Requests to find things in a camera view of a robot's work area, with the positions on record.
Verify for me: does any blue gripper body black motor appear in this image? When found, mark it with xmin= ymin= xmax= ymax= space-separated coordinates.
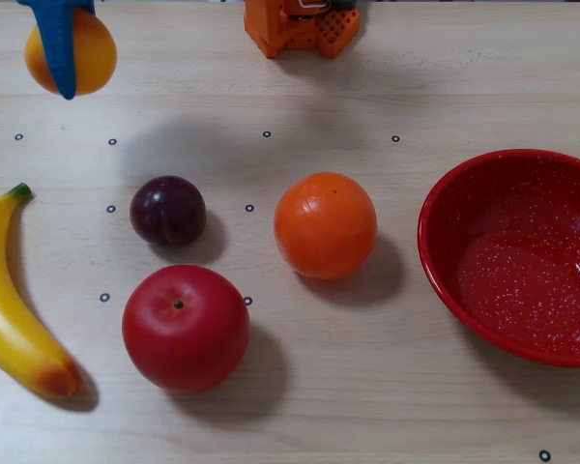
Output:
xmin=16 ymin=0 xmax=76 ymax=10

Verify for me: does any yellow orange toy peach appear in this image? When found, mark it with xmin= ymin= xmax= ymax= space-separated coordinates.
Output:
xmin=24 ymin=8 xmax=118 ymax=97

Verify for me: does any red speckled bowl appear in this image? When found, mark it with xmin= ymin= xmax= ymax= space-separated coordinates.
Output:
xmin=417 ymin=148 xmax=580 ymax=369

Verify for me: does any dark purple toy plum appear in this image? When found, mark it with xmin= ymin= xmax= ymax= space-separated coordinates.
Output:
xmin=129 ymin=175 xmax=208 ymax=247

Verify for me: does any yellow toy banana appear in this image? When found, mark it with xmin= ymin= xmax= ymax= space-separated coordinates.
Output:
xmin=0 ymin=182 xmax=84 ymax=399

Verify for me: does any red toy apple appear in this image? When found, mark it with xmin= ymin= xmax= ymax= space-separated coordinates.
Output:
xmin=122 ymin=264 xmax=251 ymax=393

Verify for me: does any orange toy orange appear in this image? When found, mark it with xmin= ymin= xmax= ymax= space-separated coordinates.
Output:
xmin=274 ymin=172 xmax=379 ymax=281

